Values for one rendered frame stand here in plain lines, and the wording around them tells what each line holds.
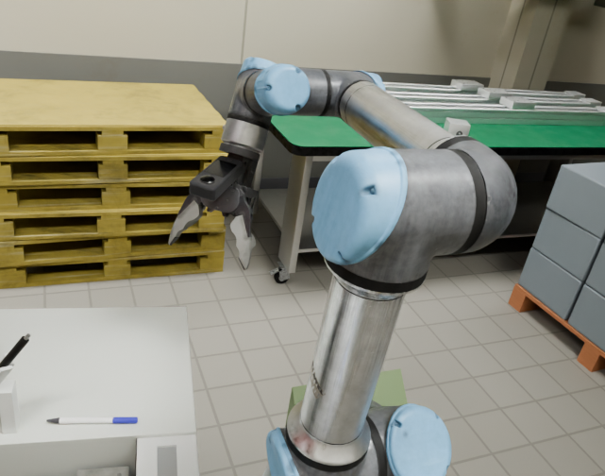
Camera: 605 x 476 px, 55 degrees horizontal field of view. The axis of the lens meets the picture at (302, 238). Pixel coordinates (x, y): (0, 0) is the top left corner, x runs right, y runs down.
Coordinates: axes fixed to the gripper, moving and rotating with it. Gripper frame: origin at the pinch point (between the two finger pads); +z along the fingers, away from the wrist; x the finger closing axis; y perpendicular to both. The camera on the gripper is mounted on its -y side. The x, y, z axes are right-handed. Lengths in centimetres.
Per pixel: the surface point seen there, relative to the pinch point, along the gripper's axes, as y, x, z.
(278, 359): 158, 21, 55
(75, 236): 145, 130, 30
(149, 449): -10.1, -4.2, 30.1
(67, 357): -1.1, 20.2, 25.1
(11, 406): -19.4, 15.1, 27.8
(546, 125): 294, -68, -104
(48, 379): -6.5, 19.1, 27.7
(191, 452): -7.9, -10.3, 29.0
